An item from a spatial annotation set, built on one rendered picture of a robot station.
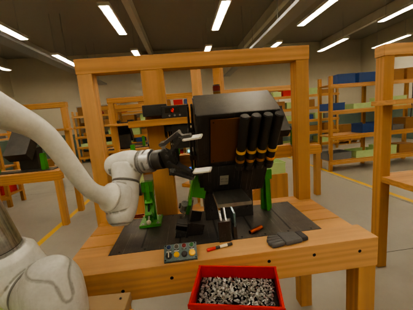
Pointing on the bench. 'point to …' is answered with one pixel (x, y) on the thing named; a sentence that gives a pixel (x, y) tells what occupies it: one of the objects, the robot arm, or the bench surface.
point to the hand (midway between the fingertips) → (203, 153)
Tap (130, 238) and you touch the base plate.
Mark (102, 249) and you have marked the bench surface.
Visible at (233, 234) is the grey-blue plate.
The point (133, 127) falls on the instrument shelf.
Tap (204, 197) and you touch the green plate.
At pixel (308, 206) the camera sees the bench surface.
